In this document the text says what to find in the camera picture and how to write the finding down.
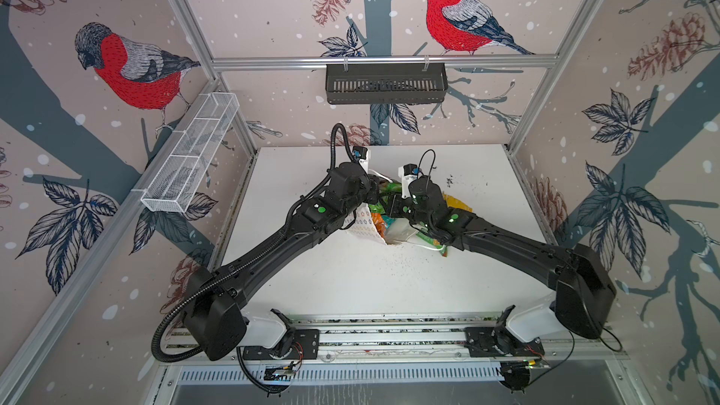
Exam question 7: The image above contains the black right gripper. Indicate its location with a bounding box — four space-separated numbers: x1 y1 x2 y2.
378 188 436 231

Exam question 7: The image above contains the white printed paper bag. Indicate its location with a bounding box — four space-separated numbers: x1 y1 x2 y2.
349 204 425 248

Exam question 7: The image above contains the green snack bag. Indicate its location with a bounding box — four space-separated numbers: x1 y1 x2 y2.
418 234 448 257
378 181 402 212

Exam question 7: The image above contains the yellow snack bag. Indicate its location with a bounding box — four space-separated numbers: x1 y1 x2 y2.
444 194 474 213

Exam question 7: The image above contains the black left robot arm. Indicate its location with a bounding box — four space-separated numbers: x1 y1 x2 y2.
180 162 380 361

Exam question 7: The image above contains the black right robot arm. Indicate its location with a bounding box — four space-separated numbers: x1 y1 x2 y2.
379 175 617 342

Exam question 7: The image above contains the orange snack bag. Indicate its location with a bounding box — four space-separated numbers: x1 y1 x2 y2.
370 213 387 239

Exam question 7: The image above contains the black hanging basket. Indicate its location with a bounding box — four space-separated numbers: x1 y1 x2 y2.
325 63 448 105

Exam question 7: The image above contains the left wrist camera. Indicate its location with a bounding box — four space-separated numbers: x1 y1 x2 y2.
352 145 371 173

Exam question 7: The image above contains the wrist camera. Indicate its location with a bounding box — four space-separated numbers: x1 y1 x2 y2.
399 163 419 183
352 145 371 173

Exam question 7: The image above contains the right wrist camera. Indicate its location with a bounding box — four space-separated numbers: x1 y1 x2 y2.
399 163 419 183

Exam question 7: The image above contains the aluminium mounting rail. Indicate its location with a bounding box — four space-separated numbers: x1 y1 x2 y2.
162 314 592 364

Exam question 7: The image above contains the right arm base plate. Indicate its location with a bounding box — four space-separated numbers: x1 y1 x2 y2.
464 326 545 358

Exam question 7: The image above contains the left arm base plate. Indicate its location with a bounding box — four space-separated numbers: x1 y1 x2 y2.
241 329 320 361

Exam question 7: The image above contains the white wire mesh basket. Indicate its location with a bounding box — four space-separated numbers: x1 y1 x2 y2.
141 92 239 213

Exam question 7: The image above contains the aluminium frame crossbar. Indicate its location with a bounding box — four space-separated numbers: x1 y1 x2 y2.
211 54 560 72

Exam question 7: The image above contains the black corrugated cable conduit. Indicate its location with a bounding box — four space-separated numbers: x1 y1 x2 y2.
150 269 226 364

